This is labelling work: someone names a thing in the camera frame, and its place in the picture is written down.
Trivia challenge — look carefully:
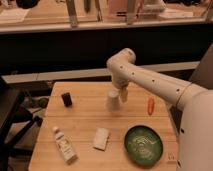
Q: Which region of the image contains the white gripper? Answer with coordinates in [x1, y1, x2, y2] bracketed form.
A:
[111, 73, 129, 103]

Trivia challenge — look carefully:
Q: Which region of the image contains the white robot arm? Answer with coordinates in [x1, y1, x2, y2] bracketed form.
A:
[106, 48, 213, 171]

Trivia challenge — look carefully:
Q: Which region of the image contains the white eraser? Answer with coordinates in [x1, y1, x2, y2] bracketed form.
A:
[93, 128, 109, 150]

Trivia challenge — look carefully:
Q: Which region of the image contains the small black cup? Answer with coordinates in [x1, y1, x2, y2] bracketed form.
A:
[61, 92, 72, 107]

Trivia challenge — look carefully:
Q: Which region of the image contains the orange carrot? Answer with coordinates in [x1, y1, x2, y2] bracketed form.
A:
[147, 97, 155, 116]

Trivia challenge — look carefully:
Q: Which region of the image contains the green round plate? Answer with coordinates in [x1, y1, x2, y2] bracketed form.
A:
[124, 125, 164, 168]

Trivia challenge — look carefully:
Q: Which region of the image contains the white labelled bottle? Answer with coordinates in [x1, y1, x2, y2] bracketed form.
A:
[52, 127, 77, 164]

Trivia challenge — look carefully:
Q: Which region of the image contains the black office chair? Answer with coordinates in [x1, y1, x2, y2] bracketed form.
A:
[0, 76, 43, 171]

